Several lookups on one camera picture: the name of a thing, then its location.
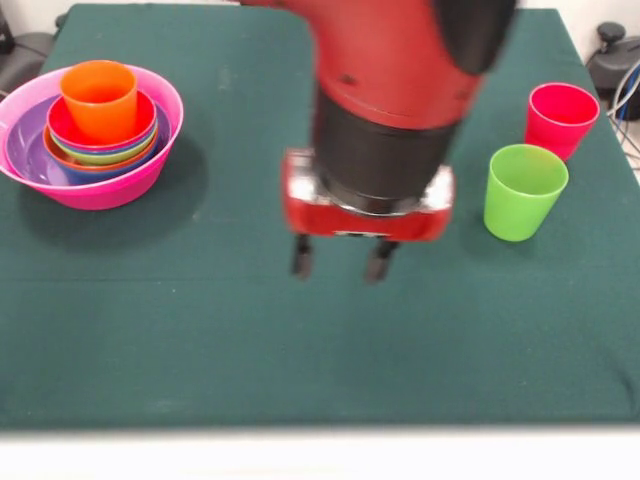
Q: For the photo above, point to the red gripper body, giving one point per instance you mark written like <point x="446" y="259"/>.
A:
<point x="380" y="227"/>

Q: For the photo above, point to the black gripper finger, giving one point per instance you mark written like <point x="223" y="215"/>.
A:
<point x="377" y="262"/>
<point x="302" y="257"/>

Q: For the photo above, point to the green cup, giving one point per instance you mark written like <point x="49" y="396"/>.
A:
<point x="515" y="210"/>

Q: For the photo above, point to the orange bowl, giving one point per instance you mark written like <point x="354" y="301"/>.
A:
<point x="152" y="147"/>

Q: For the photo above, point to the dark blue bowl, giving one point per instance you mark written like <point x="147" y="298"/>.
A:
<point x="151" y="140"/>

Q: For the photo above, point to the large pink bowl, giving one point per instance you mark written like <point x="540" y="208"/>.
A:
<point x="100" y="197"/>

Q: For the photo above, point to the light blue bowl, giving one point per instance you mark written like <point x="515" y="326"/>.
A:
<point x="100" y="179"/>

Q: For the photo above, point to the green bowl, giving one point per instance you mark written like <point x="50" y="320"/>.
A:
<point x="100" y="159"/>

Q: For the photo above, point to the orange cup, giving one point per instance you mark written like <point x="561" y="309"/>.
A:
<point x="100" y="110"/>

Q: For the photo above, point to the small pinkish red bowl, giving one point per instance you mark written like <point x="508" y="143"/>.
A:
<point x="57" y="125"/>

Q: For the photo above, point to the purple bowl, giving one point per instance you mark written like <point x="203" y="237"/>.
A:
<point x="22" y="145"/>

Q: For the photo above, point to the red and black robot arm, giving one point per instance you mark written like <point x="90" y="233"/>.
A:
<point x="385" y="75"/>

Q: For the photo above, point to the dark green tablecloth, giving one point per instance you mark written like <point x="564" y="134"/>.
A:
<point x="350" y="350"/>

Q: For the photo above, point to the pinkish red cup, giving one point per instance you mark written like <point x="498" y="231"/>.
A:
<point x="560" y="125"/>

